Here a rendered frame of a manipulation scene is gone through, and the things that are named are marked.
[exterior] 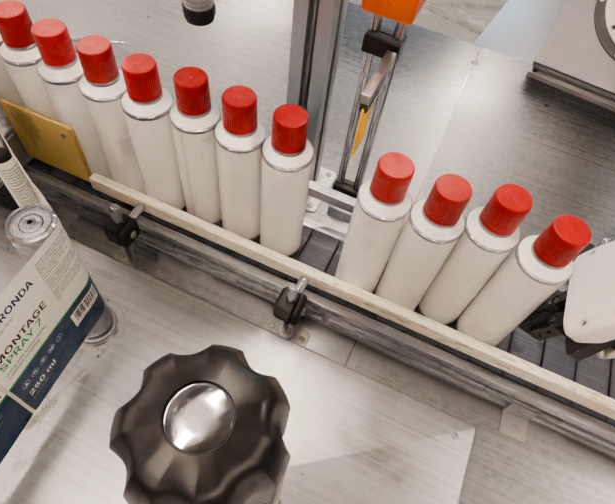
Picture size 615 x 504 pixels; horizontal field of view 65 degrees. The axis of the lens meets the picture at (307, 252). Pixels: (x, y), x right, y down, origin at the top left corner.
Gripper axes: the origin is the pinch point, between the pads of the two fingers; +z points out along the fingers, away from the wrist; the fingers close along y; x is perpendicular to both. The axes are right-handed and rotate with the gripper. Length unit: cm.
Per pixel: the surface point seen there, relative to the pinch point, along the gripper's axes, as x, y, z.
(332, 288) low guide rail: -19.3, 4.5, 10.6
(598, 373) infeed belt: 11.1, -1.1, 2.8
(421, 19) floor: -15, -216, 105
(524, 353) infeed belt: 3.2, 0.4, 5.6
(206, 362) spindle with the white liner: -29.5, 25.9, -14.1
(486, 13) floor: 12, -241, 95
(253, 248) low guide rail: -29.1, 4.2, 13.6
